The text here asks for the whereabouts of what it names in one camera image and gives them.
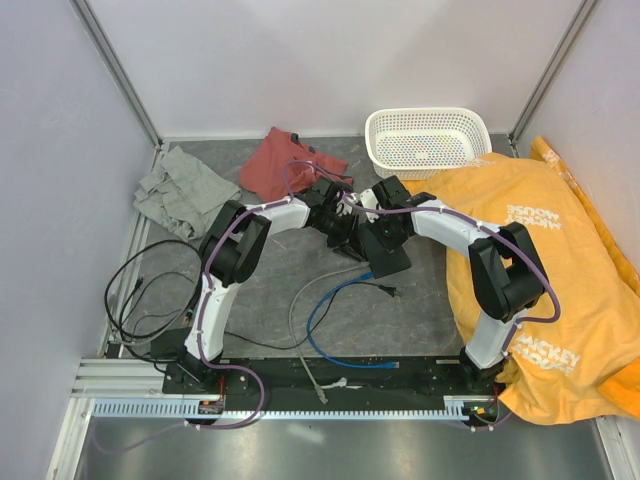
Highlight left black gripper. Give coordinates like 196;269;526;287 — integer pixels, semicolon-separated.
312;211;366;263

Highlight blue ethernet cable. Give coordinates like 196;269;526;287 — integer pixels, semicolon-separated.
306;272;401;371

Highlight black network switch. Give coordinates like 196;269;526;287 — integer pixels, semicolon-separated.
359;226;412;279

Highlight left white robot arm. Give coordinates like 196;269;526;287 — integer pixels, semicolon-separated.
177;177;365;393

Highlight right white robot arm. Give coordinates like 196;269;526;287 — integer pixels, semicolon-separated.
359;177;548;394

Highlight white plastic basket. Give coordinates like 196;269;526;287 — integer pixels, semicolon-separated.
364;107;493;180

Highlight red cloth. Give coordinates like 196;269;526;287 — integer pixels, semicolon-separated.
239;127;353;202

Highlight grey cloth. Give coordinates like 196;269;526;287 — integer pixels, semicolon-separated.
133;147;241;241

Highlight black power adapter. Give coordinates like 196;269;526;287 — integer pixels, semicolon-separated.
149;327;190;359

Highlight orange Mickey Mouse blanket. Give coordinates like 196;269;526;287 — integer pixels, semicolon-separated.
407;138;639;425

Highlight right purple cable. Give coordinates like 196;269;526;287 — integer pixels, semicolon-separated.
342;192;562;432

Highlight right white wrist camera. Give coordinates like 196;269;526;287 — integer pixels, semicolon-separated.
359;189;380;223

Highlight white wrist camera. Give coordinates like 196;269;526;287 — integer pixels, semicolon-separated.
335;196;353;218
359;189;380;223

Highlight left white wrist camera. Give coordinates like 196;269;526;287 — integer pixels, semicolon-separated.
335;196;353;218

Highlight black power cord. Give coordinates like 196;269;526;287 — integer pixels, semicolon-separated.
222;279;401;351

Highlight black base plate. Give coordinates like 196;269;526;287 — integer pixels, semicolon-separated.
162;356;496;410

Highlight white slotted cable duct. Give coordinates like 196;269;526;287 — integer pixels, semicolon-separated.
91;396;475;421

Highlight aluminium rail left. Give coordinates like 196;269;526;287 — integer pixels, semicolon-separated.
97;144;169;357

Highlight right aluminium frame post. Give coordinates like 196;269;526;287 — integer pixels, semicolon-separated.
508;0;600;150

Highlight aluminium frame post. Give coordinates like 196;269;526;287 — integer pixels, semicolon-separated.
70;0;164;149
508;0;600;150

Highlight left aluminium frame post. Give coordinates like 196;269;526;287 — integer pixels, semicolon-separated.
70;0;164;149

